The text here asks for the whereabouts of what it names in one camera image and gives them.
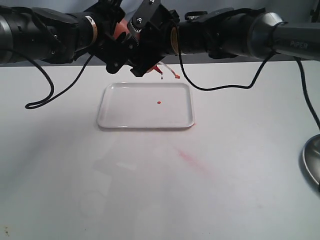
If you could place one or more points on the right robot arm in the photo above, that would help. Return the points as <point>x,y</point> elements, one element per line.
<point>224,33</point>

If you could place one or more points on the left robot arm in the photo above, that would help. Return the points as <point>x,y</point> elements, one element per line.
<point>61,38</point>

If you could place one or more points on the metal bowl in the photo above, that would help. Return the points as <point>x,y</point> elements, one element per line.
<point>310,162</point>

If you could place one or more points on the white rectangular plastic tray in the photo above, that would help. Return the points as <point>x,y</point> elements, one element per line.
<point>127,105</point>

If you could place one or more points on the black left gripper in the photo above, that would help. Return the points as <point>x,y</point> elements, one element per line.
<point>114,44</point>

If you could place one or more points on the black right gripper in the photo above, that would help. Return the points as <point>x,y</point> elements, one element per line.
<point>150,25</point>

